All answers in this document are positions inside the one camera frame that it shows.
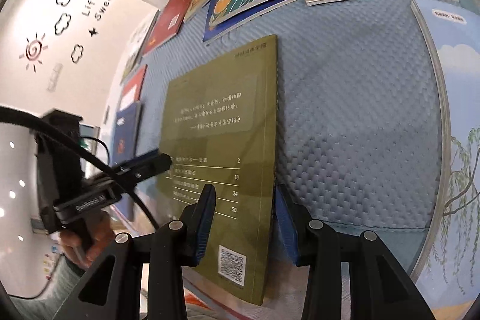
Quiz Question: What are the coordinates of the red and white book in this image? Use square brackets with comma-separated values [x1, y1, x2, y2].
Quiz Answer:
[119, 64, 148, 109]

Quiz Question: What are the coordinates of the navy blue book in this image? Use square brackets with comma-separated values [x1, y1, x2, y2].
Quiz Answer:
[112, 100, 144, 160]

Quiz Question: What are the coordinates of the royal blue paperback book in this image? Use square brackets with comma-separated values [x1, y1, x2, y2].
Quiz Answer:
[202, 0, 305, 46]

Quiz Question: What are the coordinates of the white wall socket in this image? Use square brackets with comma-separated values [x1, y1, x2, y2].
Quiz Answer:
[47, 63, 63, 92]

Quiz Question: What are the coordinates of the person's left forearm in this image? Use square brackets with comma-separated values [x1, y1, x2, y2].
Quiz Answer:
[11, 260, 89, 320]

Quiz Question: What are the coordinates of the olive green paperback book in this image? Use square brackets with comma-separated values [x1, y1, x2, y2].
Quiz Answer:
[155, 35, 280, 306]

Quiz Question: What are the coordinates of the white book with field picture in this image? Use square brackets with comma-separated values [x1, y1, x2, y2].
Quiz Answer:
[120, 10, 161, 85]

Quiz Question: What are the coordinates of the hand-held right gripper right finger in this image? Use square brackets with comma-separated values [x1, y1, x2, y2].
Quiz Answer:
[275, 184, 437, 320]

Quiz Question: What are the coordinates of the person's left hand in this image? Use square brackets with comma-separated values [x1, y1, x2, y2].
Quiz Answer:
[60, 217, 115, 268]

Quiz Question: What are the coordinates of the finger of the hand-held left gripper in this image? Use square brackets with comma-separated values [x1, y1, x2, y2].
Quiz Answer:
[112, 151, 174, 186]

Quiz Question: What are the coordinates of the sun wall decal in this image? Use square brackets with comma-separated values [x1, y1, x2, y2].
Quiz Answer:
[19, 33, 50, 73]

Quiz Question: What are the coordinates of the red paperback book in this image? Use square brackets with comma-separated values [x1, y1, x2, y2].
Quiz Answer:
[142, 0, 211, 57]

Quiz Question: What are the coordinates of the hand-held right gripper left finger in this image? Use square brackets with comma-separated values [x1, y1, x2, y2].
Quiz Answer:
[73, 183, 216, 320]

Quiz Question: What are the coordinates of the sky blue willow cover book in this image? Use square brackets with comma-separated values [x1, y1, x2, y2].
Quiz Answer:
[410, 0, 480, 309]

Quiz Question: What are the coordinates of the light blue quilted mat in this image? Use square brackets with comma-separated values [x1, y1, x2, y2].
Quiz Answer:
[109, 0, 449, 291]

